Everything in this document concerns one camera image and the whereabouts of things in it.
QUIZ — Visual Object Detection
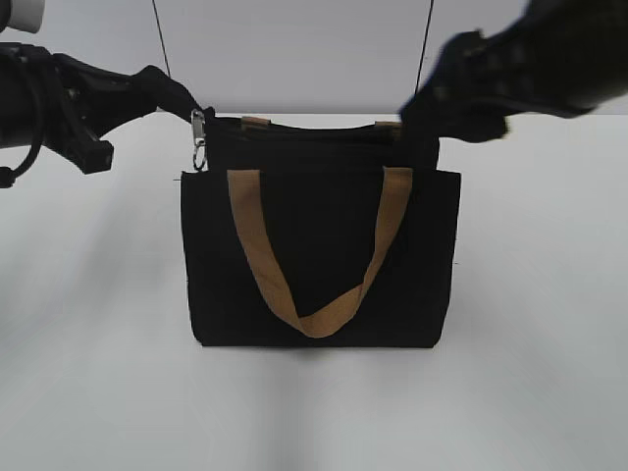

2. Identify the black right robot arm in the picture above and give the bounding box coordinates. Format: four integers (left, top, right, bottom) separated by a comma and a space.
399, 0, 627, 143

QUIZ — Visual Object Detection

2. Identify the tan rear bag handle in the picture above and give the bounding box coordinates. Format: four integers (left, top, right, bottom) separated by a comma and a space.
240, 116, 402, 135

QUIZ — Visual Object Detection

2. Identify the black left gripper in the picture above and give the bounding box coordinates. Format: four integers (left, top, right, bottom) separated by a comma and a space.
43, 53, 202, 175

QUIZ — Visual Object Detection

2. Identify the tan front bag handle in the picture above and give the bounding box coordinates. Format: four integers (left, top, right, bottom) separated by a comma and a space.
227, 167, 413, 339

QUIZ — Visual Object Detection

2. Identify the tan bag handle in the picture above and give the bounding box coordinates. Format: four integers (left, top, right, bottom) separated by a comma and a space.
240, 116, 402, 135
227, 167, 413, 339

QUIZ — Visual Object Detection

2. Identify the black canvas tote bag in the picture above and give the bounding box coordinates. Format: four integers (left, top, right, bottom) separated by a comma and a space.
181, 109, 461, 348

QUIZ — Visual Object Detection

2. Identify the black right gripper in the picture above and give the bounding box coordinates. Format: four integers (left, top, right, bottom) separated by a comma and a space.
399, 30, 508, 144

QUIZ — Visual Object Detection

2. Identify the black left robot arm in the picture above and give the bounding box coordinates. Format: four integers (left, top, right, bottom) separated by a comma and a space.
1, 42, 215, 188

